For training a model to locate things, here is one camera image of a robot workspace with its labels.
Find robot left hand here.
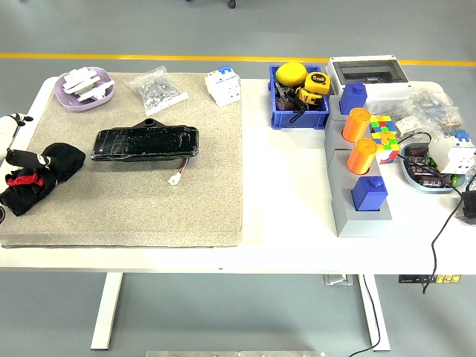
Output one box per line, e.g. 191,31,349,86
0,113,57,169

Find black glossy panel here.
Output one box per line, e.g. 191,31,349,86
91,118,200,163

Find black table control panel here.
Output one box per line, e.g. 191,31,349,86
398,274,462,284

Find purple plastic tray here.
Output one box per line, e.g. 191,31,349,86
54,66,115,112

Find white plastic clip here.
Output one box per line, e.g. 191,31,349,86
62,68,105,94
77,80,115,103

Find clear bag of metal nuts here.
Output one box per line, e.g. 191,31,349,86
124,65,190,117

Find grey-brown mat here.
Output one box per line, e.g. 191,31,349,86
0,71,245,249

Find white table leg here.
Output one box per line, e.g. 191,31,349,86
90,273,123,351
357,274,392,353

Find small white circuit breaker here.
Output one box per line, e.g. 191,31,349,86
204,65,242,109

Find dark metal tool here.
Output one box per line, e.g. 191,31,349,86
274,80,298,112

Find yellow foam ball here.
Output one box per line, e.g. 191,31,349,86
274,61,309,87

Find blue plastic bin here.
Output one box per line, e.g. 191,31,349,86
268,64,332,130

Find yellow black tape measure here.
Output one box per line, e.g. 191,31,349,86
303,71,332,96
296,87,324,107

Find grey socket base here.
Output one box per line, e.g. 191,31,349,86
324,118,373,152
327,92,373,122
327,147,394,238

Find blue square block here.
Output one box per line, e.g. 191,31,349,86
351,176,389,212
338,82,369,116

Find orange cylinder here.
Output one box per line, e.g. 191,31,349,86
347,138,379,176
341,107,372,144

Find multicolour puzzle cube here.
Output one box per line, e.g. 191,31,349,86
368,115,398,135
371,132,402,165

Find small labelled packet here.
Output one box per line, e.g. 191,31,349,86
393,115,423,141

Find light blue tray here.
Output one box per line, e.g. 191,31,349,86
399,141,469,195

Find clear bag of parts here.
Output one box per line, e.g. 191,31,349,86
427,105,466,135
403,87,455,116

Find wide white circuit breaker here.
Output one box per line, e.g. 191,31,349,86
427,129,476,176

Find green terminal block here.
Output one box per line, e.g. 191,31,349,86
427,158,468,187

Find black power adapter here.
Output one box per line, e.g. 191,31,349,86
460,189,476,226

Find coloured wires with white plug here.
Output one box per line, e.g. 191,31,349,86
167,156,193,187

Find grey metal bracket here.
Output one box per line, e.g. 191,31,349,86
322,274,355,286

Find grey enclosure with clear lid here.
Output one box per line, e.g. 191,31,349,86
325,56,413,112

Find black floor cable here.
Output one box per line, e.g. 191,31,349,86
347,274,382,357

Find black power cord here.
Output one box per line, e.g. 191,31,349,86
396,132,466,295

